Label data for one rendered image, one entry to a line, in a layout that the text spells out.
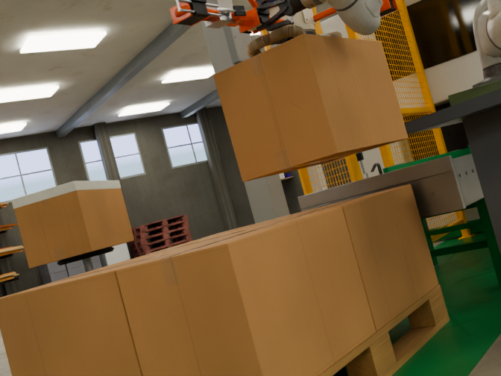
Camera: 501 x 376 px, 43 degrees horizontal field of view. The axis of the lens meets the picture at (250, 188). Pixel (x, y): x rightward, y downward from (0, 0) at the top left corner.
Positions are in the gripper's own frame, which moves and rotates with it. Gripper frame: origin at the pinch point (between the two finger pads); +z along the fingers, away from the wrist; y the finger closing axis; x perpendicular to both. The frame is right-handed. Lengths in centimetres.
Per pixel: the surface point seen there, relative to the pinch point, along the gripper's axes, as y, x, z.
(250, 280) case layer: 79, -68, -20
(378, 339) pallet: 112, -13, -20
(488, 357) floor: 124, -1, -47
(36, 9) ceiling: -274, 374, 540
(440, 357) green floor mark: 124, 2, -32
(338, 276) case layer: 88, -26, -20
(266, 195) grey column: 56, 122, 95
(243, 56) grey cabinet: -26, 126, 87
